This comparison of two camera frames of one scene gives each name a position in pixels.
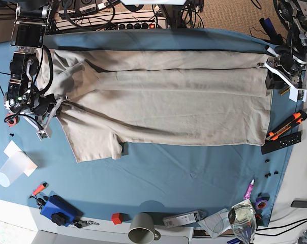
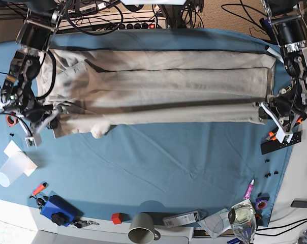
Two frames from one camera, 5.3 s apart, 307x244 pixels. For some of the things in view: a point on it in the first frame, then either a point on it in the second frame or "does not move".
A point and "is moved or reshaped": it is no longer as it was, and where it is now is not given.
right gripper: [44, 109] -> [34, 119]
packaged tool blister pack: [185, 218] does not move
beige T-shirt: [113, 96] is moved or reshaped
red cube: [117, 218] does not move
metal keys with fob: [80, 224] does not move
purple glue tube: [248, 190] does not move
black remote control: [288, 139] does not move
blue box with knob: [60, 211] does not move
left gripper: [285, 67] -> [286, 111]
